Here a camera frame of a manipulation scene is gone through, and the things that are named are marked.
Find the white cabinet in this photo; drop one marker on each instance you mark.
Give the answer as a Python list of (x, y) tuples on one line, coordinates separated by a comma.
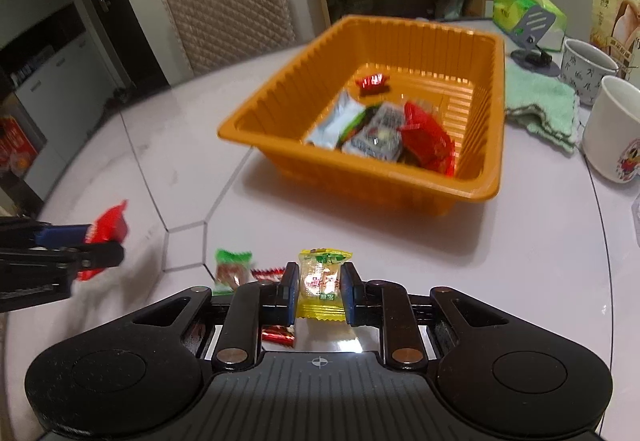
[(65, 111)]

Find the red gift box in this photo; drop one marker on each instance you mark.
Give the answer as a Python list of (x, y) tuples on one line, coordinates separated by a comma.
[(17, 146)]

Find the small round red candy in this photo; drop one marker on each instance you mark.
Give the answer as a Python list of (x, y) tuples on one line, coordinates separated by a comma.
[(372, 84)]

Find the red candy packet gold print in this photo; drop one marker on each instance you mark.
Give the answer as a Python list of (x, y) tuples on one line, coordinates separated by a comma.
[(435, 151)]

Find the grey phone stand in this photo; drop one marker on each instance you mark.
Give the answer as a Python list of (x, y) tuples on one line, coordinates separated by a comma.
[(535, 21)]

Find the orange plastic tray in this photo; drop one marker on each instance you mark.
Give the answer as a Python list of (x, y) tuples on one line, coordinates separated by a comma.
[(280, 131)]

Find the yellow candy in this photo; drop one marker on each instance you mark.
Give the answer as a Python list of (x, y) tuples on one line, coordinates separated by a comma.
[(320, 286)]

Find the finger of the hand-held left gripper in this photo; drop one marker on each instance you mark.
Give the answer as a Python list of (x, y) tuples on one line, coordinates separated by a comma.
[(102, 255), (65, 234)]

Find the small grey snack packet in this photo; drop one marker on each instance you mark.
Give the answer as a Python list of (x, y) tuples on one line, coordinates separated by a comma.
[(375, 136)]

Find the white mug with black script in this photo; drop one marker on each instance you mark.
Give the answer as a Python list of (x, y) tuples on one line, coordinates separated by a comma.
[(585, 71)]

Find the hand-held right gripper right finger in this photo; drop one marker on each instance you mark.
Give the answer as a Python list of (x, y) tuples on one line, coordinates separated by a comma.
[(348, 293)]

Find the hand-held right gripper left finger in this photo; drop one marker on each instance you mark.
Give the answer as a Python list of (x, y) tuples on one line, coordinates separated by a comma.
[(292, 293)]

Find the green cloth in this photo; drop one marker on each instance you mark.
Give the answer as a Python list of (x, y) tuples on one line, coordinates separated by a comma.
[(540, 106)]

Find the square red snack packet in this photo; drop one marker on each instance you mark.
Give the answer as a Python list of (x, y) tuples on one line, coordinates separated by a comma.
[(107, 226)]

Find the silver foil pouch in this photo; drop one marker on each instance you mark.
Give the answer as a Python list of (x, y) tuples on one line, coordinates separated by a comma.
[(332, 121)]

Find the yellow green drink carton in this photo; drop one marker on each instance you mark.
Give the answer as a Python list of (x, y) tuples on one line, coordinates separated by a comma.
[(617, 1)]

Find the beige quilted chair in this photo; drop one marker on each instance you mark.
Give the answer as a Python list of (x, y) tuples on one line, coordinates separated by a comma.
[(230, 11)]

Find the green tissue pack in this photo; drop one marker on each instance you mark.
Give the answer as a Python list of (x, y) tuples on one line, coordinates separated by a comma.
[(510, 8)]

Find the dark red candy packet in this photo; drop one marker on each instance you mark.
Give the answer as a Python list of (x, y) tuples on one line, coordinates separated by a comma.
[(277, 335)]

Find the white mug with cartoon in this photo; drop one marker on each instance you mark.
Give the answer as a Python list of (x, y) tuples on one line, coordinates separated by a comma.
[(612, 131)]

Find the green wrapped candy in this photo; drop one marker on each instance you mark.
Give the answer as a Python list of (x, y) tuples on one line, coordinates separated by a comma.
[(231, 271)]

